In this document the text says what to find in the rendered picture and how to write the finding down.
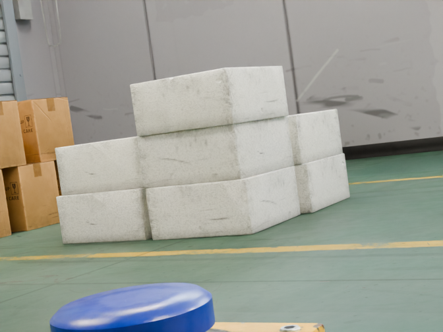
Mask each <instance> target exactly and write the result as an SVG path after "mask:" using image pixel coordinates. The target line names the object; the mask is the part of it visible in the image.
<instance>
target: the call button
mask: <svg viewBox="0 0 443 332"><path fill-rule="evenodd" d="M215 322H216V320H215V315H214V305H213V300H212V294H211V293H210V292H208V291H207V290H205V289H203V288H202V287H199V286H198V285H194V284H190V283H155V284H148V285H137V286H133V287H125V288H120V289H114V290H109V291H105V292H100V293H97V294H93V295H90V296H86V297H84V298H80V299H78V300H75V301H72V302H70V303H68V304H66V305H64V306H63V307H61V308H60V309H59V310H58V311H57V312H56V313H55V314H54V315H53V317H52V318H51V319H50V321H49V324H50V328H51V332H206V331H207V330H209V329H210V328H211V327H213V325H214V324H215Z"/></svg>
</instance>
